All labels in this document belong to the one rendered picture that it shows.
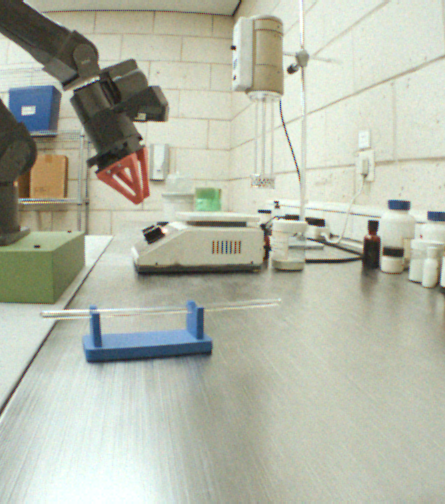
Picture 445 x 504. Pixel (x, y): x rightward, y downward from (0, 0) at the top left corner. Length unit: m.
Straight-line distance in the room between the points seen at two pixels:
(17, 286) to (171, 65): 2.86
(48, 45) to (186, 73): 2.62
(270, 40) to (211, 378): 0.96
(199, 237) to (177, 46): 2.72
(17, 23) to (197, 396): 0.55
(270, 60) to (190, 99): 2.10
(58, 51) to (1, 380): 0.49
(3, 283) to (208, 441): 0.34
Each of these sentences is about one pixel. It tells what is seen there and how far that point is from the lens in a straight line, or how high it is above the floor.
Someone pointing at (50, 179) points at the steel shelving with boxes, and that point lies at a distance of 2.81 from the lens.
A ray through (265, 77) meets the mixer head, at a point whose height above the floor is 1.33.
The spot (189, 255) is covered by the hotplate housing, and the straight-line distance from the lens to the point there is 0.66.
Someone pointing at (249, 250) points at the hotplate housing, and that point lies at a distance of 0.69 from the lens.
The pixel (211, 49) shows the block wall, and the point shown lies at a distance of 3.32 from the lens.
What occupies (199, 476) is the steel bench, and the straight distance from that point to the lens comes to 0.20.
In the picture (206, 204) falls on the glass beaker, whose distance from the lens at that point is 0.72.
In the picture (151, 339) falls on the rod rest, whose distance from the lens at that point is 0.34.
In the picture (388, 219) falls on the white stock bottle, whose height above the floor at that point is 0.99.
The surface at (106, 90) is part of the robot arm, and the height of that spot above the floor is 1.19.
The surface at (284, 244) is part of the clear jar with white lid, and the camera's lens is 0.72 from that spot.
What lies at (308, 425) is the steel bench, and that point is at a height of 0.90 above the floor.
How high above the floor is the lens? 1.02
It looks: 7 degrees down
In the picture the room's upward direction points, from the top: 2 degrees clockwise
